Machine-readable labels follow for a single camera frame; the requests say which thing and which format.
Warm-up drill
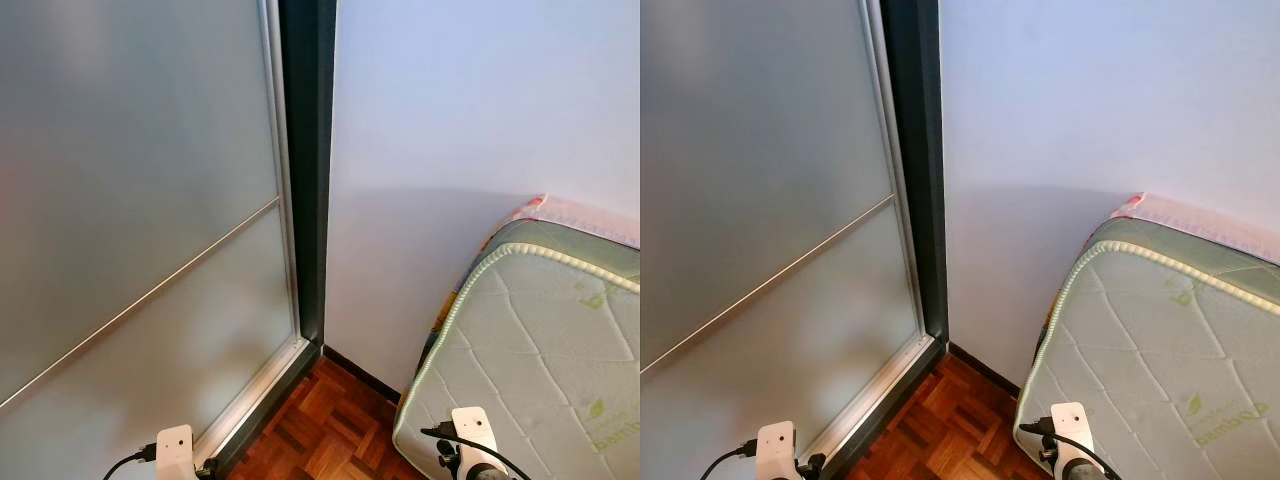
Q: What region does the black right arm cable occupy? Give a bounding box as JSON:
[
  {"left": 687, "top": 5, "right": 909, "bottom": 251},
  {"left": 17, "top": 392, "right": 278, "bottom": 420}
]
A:
[
  {"left": 1018, "top": 418, "right": 1126, "bottom": 480},
  {"left": 420, "top": 425, "right": 531, "bottom": 480}
]

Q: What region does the pink patterned mattress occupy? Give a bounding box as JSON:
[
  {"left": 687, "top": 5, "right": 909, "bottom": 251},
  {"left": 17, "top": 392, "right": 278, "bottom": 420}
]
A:
[
  {"left": 1110, "top": 193, "right": 1280, "bottom": 263},
  {"left": 510, "top": 194, "right": 641, "bottom": 249}
]

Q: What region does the frosted glass sliding door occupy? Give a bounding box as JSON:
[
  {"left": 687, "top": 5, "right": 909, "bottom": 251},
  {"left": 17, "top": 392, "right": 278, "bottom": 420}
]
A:
[
  {"left": 0, "top": 0, "right": 313, "bottom": 480},
  {"left": 640, "top": 0, "right": 936, "bottom": 480}
]

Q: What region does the dark wooden baseboard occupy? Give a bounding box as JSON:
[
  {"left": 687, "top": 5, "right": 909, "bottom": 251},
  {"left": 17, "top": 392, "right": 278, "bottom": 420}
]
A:
[
  {"left": 325, "top": 345, "right": 401, "bottom": 403},
  {"left": 947, "top": 343, "right": 1021, "bottom": 396}
]

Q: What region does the dark door frame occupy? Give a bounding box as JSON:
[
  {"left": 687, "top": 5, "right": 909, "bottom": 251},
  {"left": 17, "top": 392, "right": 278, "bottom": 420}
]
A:
[
  {"left": 215, "top": 0, "right": 338, "bottom": 480},
  {"left": 822, "top": 0, "right": 951, "bottom": 480}
]

